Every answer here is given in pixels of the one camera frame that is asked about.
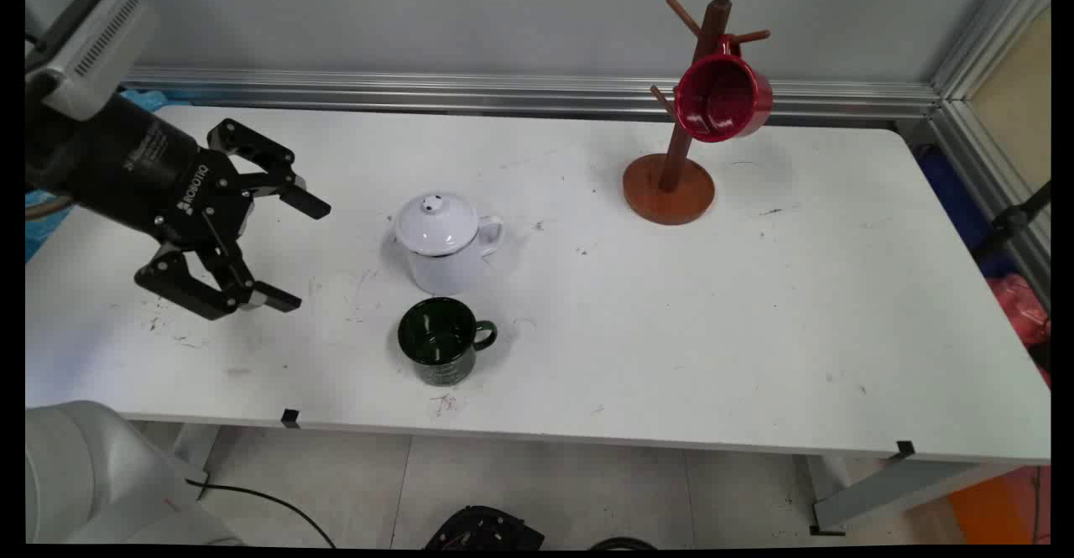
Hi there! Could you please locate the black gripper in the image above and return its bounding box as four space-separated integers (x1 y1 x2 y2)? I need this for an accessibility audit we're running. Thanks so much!
25 92 332 321

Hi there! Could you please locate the red mug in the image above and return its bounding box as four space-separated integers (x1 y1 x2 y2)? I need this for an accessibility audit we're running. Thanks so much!
674 35 774 143

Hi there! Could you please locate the white enamel lid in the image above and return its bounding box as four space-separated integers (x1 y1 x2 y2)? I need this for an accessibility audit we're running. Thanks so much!
394 192 481 257

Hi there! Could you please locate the white enamel mug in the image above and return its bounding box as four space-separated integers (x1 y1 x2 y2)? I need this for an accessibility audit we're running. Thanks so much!
396 214 506 297

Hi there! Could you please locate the grey table leg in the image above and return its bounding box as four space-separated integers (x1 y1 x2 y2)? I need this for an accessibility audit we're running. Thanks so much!
809 455 1021 536
172 422 222 472

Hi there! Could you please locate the dark green mug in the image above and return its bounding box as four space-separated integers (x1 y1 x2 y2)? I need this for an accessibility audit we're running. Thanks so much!
397 297 498 388

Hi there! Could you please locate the black device on floor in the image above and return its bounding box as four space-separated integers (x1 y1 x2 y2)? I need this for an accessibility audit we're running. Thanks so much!
424 505 546 551

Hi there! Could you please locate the brown wooden mug tree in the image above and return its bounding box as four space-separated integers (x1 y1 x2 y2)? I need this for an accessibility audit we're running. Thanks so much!
623 0 771 226

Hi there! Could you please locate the dark blue object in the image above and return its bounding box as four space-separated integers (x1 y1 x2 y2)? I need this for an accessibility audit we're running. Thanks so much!
915 145 1018 279

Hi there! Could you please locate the red plastic bag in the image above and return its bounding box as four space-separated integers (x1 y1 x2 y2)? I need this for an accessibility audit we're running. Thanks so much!
986 273 1051 388

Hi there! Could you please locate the orange object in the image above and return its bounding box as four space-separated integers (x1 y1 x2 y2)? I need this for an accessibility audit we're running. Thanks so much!
948 466 1051 546

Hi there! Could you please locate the long black cable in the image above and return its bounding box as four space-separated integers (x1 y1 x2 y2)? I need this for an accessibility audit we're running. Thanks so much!
186 478 337 547

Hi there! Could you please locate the aluminium frame rail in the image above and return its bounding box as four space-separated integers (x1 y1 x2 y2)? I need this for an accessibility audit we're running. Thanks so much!
117 66 942 120

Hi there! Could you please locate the aluminium frame post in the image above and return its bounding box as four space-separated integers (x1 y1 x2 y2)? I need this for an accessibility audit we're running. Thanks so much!
927 0 1051 307

